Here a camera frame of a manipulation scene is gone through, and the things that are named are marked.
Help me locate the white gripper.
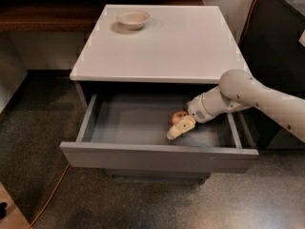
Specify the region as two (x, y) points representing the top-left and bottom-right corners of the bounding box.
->
(167, 94), (223, 140)

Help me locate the grey drawer cabinet white top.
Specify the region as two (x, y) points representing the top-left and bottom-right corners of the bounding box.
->
(70, 4), (252, 185)

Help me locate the red apple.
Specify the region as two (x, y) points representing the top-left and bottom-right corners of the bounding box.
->
(172, 111), (188, 125)

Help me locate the small black object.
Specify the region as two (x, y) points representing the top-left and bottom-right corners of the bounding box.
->
(0, 202), (8, 219)

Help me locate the grey top drawer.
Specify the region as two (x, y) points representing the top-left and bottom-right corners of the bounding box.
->
(60, 94), (258, 174)

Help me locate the grey bottom drawer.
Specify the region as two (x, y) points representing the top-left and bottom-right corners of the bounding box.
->
(105, 169), (211, 184)

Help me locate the orange power cable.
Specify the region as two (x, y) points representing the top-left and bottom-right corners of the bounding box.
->
(29, 162), (71, 228)

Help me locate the beige paper bowl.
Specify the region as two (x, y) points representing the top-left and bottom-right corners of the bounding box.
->
(116, 10), (150, 31)

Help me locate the grey drawer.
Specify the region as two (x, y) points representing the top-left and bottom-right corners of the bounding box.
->
(105, 169), (211, 184)
(60, 94), (258, 174)

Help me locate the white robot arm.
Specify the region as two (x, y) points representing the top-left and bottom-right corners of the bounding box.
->
(167, 70), (305, 141)

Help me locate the dark wooden bench shelf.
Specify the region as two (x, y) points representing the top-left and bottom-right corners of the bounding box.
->
(0, 0), (204, 31)

